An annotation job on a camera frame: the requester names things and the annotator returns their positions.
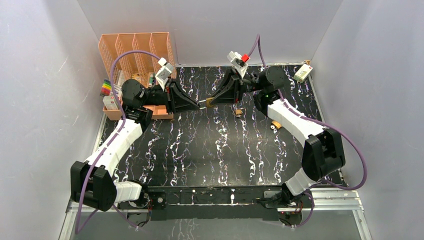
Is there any pink plastic file organizer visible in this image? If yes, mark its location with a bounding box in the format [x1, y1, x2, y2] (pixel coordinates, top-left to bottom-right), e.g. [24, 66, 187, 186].
[97, 31, 177, 121]

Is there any colourful marker pen set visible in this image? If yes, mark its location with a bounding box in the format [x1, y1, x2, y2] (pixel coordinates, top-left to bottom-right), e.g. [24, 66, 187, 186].
[99, 78, 121, 97]

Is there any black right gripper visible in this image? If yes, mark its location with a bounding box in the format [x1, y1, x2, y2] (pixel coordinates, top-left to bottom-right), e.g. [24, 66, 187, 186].
[207, 68, 265, 106]

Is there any small white red box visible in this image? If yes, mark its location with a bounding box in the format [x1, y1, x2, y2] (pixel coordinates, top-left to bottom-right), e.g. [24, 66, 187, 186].
[102, 95, 119, 111]

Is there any small brass padlock with key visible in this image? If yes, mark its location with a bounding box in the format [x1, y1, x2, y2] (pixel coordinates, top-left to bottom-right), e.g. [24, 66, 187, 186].
[198, 97, 214, 109]

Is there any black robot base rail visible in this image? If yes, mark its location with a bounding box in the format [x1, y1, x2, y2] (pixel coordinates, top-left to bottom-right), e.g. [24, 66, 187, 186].
[118, 185, 312, 224]

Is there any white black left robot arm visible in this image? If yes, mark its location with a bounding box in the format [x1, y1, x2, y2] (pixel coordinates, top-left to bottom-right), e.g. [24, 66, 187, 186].
[70, 79, 200, 212]

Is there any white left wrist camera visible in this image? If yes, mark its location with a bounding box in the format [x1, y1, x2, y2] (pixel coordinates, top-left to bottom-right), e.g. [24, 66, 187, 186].
[155, 57, 174, 91]

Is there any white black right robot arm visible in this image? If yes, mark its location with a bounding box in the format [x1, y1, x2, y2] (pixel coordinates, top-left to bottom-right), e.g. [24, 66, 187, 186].
[206, 66, 346, 207]

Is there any white green small box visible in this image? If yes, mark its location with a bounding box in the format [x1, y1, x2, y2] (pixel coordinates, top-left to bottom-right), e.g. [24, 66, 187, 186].
[293, 63, 313, 83]

